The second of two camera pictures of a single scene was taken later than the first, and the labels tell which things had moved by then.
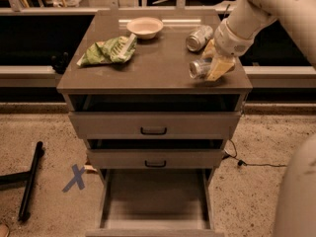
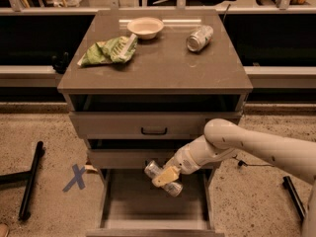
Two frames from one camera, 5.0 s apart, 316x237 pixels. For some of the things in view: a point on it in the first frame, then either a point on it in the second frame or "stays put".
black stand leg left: (25, 176) stays put
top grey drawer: (154, 116) stays put
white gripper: (230, 42) -> (182, 162)
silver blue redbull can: (198, 69) -> (152, 170)
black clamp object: (60, 61) stays put
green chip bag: (118, 49) stays put
